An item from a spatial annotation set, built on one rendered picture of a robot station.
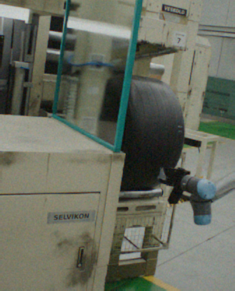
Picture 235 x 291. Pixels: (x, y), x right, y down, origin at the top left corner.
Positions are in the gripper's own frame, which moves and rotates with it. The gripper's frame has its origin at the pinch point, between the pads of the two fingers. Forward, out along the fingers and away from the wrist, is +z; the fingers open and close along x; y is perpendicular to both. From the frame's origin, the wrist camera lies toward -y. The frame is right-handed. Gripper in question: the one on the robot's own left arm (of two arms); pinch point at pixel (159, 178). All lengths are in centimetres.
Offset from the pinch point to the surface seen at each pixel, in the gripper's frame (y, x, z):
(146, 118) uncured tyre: 28.0, 12.7, -3.2
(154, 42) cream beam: 69, -13, 36
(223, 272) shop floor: -93, -126, 76
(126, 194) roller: -9.7, 10.9, 11.4
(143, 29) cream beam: 75, -5, 35
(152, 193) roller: -9.8, -4.2, 11.4
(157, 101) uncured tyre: 36.3, 5.2, 0.4
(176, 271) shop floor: -91, -87, 88
